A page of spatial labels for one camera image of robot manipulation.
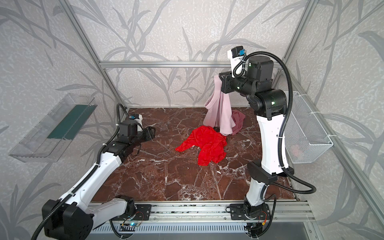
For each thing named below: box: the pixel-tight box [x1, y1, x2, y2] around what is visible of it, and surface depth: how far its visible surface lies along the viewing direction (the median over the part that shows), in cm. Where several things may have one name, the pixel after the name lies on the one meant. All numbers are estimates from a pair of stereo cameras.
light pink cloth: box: [203, 75, 236, 136], surface depth 69 cm
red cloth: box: [175, 126, 227, 166], surface depth 98 cm
